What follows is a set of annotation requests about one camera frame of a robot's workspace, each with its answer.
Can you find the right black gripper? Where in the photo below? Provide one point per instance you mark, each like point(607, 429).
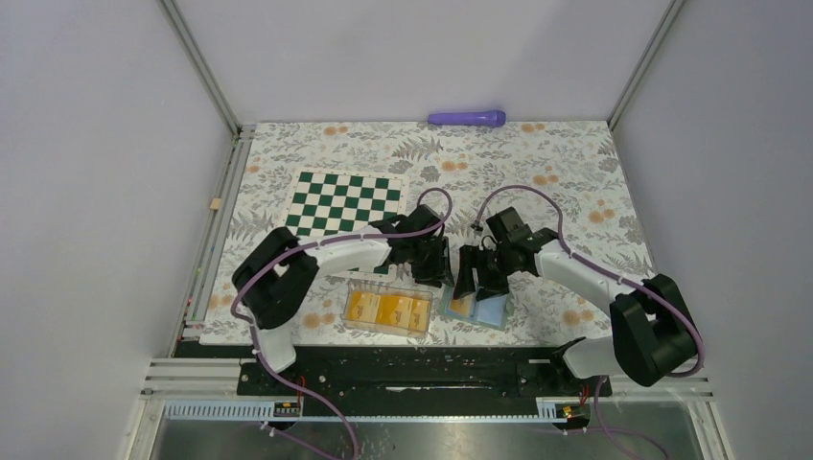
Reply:
point(469, 259)

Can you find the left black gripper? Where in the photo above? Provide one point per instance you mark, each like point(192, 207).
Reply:
point(437, 273)

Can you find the green leather card holder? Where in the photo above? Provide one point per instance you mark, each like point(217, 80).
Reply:
point(493, 313)

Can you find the clear plastic card box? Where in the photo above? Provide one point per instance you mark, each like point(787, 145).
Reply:
point(420, 314)

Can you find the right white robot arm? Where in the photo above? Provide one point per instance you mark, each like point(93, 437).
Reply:
point(652, 333)

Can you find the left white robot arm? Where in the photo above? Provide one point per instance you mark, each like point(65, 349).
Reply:
point(276, 277)

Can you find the floral tablecloth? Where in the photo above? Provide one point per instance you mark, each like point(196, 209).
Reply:
point(575, 163)

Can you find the green white chessboard mat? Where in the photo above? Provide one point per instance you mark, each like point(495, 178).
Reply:
point(324, 202)

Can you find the purple cylinder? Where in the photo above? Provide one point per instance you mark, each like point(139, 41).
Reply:
point(491, 118)

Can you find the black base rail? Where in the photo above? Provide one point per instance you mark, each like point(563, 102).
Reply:
point(412, 382)

